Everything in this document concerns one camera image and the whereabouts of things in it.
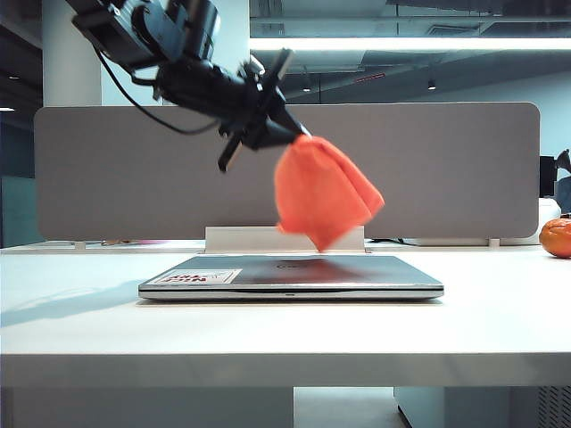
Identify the orange cloth rag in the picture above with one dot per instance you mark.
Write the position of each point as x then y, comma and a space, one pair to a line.
321, 196

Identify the orange round fruit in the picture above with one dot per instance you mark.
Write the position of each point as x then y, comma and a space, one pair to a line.
557, 238

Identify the white desk leg panel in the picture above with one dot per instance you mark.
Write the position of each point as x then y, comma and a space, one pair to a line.
151, 408

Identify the black monitor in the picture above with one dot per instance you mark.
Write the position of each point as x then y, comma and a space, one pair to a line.
548, 176

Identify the silver closed laptop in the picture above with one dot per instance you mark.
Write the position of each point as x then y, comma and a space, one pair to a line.
379, 278

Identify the grey fabric desk divider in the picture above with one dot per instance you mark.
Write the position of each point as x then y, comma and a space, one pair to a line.
134, 187

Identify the white rounded object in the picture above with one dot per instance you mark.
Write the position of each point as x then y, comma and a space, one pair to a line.
550, 209

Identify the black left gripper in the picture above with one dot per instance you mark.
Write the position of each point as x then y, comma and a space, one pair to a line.
201, 89

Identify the white cabinet with vent grille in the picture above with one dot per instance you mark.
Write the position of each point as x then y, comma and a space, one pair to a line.
482, 408

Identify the red illuminated sign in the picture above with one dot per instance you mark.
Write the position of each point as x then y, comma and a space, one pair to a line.
369, 79

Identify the white flat device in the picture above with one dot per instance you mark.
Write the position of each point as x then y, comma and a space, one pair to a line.
464, 241

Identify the long ceiling light strip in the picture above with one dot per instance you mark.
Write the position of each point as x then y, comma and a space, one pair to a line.
424, 43

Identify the black ceiling spot lamp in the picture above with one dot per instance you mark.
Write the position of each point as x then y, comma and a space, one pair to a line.
431, 84

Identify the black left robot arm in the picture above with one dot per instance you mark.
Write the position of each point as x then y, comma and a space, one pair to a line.
147, 31

